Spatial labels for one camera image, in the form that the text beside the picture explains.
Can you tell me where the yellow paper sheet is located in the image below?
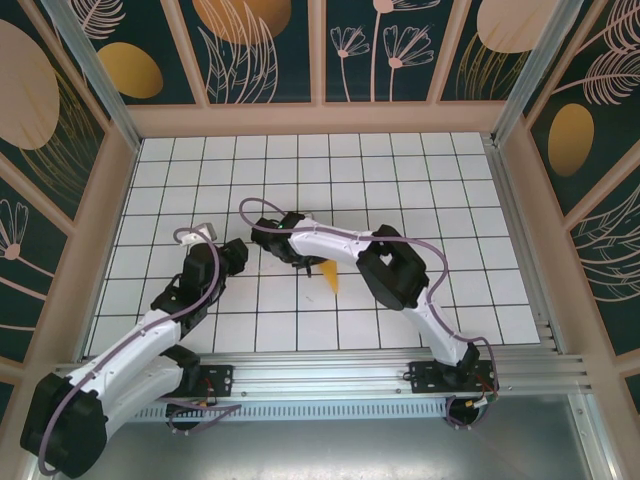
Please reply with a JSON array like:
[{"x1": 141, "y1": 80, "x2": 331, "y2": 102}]
[{"x1": 318, "y1": 258, "x2": 342, "y2": 297}]

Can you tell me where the grey metal sheet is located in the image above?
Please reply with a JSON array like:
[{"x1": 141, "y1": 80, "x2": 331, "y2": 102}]
[{"x1": 27, "y1": 418, "x2": 619, "y2": 480}]

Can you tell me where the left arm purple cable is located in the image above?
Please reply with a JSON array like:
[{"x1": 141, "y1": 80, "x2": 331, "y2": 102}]
[{"x1": 37, "y1": 227, "x2": 242, "y2": 475}]

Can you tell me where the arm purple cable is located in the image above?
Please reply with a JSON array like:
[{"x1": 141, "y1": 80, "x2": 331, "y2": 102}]
[
  {"x1": 37, "y1": 227, "x2": 242, "y2": 475},
  {"x1": 239, "y1": 198, "x2": 501, "y2": 431}
]

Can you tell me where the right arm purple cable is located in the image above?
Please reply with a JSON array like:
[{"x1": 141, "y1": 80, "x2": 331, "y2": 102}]
[{"x1": 239, "y1": 198, "x2": 501, "y2": 431}]

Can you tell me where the long aluminium base rail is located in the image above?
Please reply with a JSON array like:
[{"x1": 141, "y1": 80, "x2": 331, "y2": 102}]
[{"x1": 46, "y1": 351, "x2": 595, "y2": 404}]

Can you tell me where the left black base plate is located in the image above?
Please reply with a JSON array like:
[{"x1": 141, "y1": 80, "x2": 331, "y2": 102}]
[{"x1": 142, "y1": 363, "x2": 236, "y2": 399}]

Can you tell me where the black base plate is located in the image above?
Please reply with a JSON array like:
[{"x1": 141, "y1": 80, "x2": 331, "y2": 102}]
[
  {"x1": 142, "y1": 363, "x2": 236, "y2": 399},
  {"x1": 408, "y1": 359, "x2": 501, "y2": 397}
]

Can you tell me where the slotted grey cable duct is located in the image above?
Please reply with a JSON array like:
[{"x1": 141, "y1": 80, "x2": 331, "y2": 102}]
[{"x1": 68, "y1": 402, "x2": 454, "y2": 424}]

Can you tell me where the black round cable port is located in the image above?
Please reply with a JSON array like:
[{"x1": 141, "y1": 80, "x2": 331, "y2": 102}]
[
  {"x1": 167, "y1": 409, "x2": 209, "y2": 435},
  {"x1": 447, "y1": 398, "x2": 489, "y2": 430}
]

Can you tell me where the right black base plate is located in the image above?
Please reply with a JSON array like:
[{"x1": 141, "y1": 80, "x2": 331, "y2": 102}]
[{"x1": 408, "y1": 359, "x2": 501, "y2": 397}]

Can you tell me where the wide aluminium side rail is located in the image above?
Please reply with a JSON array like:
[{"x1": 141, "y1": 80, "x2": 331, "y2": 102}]
[{"x1": 482, "y1": 132, "x2": 570, "y2": 356}]

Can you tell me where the aluminium frame post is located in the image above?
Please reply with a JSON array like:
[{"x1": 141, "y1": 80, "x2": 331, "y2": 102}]
[
  {"x1": 41, "y1": 0, "x2": 145, "y2": 152},
  {"x1": 491, "y1": 0, "x2": 597, "y2": 147}
]

